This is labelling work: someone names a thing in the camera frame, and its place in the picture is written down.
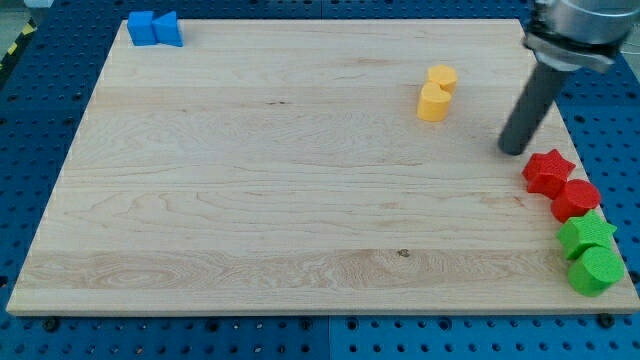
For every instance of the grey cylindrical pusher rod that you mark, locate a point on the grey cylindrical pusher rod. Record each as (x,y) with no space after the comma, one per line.
(533,104)

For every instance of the red star block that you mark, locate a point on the red star block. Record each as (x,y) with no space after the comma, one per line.
(547,173)

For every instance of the red circle block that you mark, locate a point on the red circle block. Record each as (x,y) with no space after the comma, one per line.
(575,199)

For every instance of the green star block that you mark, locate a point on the green star block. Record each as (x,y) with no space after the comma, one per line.
(578,234)

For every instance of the green circle block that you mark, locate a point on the green circle block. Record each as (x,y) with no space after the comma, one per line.
(595,271)

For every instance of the yellow hexagon block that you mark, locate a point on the yellow hexagon block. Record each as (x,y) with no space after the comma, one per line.
(443,75)

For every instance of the yellow heart block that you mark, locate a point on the yellow heart block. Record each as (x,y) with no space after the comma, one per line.
(433,103)

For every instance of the light wooden board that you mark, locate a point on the light wooden board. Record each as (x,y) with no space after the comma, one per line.
(279,168)

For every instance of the blue triangle block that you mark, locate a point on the blue triangle block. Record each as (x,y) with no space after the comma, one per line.
(167,30)

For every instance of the blue cube block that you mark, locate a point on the blue cube block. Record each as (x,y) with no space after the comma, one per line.
(140,28)

